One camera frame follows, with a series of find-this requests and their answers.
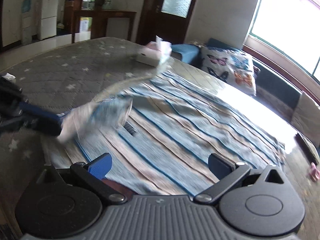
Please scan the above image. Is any dark wooden display cabinet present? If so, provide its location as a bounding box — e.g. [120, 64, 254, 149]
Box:
[62, 0, 116, 34]

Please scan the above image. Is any dark wooden door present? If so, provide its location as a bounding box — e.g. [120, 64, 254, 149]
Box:
[136, 0, 196, 45]

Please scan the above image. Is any dark wooden side table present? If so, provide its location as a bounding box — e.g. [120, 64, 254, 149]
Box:
[71, 9, 136, 43]

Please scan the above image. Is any white refrigerator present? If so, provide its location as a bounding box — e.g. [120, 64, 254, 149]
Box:
[37, 0, 59, 40]

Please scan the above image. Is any butterfly print pillow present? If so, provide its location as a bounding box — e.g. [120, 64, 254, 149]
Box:
[201, 47, 256, 96]

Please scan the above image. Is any blue bench sofa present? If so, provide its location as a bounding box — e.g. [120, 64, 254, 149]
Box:
[171, 37, 320, 151]

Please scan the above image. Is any blue striped garment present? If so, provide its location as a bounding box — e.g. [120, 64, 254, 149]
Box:
[41, 72, 284, 196]

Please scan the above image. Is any black remote control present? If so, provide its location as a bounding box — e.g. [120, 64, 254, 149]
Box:
[295, 133, 319, 166]

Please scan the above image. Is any water dispenser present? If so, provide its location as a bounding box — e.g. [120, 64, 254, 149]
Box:
[21, 0, 32, 45]

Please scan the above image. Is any window with green frame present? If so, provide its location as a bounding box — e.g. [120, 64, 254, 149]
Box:
[250, 0, 319, 81]

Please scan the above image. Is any grey quilted star table cover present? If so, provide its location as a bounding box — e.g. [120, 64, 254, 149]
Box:
[0, 36, 320, 240]

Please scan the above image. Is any white tissue box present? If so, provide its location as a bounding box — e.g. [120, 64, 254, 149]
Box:
[136, 36, 172, 67]

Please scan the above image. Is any pink small cloth item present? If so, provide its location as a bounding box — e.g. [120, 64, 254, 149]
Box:
[309, 163, 320, 181]

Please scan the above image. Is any grey square cushion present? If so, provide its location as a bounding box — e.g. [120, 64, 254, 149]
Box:
[291, 92, 320, 147]

